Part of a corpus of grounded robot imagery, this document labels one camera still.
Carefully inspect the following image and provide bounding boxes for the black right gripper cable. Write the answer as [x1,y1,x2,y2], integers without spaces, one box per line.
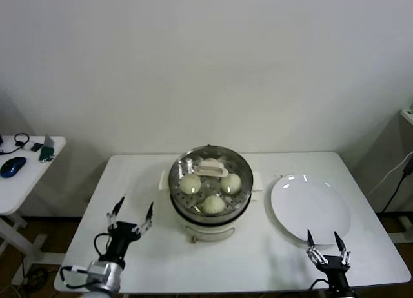
[309,278,330,291]

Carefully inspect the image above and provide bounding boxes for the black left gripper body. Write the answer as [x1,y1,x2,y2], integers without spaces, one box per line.
[107,221,141,259]

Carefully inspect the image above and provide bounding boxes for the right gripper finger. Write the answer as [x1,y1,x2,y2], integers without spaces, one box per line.
[334,231,352,266]
[305,228,328,266]

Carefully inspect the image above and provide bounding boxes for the blue computer mouse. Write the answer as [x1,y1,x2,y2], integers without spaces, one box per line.
[0,156,26,179]

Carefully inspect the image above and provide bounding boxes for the black floor cables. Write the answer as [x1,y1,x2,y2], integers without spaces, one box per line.
[11,254,62,292]

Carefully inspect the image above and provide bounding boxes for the thin black looped cable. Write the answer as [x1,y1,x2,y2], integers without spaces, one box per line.
[0,132,32,156]

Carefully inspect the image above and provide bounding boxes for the white power cable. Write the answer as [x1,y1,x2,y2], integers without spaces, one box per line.
[367,150,413,197]

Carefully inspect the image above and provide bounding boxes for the cream shelf unit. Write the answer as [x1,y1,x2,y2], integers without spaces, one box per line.
[398,110,413,157]

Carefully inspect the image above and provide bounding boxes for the camera cable with white plug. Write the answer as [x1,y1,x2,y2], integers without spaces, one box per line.
[59,264,91,290]

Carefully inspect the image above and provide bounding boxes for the white electric cooker base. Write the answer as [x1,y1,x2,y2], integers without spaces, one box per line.
[170,191,261,246]

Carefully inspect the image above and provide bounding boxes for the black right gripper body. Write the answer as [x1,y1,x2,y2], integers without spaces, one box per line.
[317,255,351,290]

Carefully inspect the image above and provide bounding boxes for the stainless steel steamer basket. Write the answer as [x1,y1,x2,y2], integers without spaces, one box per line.
[159,145,265,224]

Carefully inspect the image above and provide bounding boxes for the white side table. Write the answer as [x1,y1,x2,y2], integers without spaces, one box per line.
[0,135,68,266]

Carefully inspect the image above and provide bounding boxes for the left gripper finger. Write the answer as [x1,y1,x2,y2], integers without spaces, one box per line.
[106,195,126,230]
[132,201,154,237]

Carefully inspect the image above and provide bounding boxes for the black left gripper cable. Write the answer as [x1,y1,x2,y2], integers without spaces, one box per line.
[94,233,112,257]

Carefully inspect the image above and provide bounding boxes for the white round plate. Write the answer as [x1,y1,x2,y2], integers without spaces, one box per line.
[270,174,352,246]

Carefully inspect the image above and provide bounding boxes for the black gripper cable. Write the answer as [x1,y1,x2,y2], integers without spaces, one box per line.
[94,233,112,257]
[309,278,330,291]

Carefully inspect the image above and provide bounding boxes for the round glass lid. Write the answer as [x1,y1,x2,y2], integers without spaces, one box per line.
[169,145,254,217]

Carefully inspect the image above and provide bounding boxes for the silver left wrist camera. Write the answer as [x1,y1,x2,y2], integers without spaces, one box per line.
[87,261,112,281]

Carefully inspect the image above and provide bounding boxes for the green handheld tool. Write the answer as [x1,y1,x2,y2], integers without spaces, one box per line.
[38,134,56,164]

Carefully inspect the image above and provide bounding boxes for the white stand foot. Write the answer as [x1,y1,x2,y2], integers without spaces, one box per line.
[388,214,413,244]

